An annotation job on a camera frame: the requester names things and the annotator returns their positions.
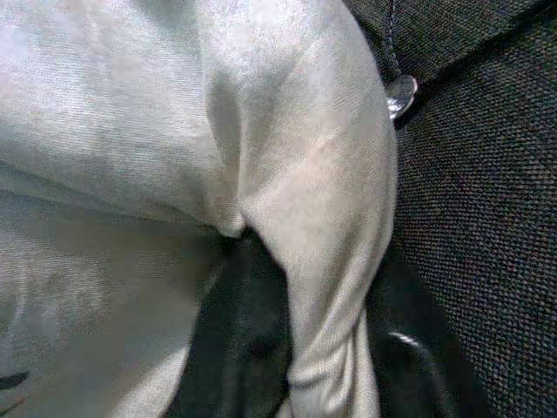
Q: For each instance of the white pillow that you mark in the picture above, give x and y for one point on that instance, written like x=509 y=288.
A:
x=130 y=109

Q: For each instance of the dark tufted headboard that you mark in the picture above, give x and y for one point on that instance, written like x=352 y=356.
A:
x=478 y=174

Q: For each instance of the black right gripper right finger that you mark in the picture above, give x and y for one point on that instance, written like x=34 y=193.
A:
x=409 y=370

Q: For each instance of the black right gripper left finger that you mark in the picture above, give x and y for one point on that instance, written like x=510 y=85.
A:
x=243 y=339

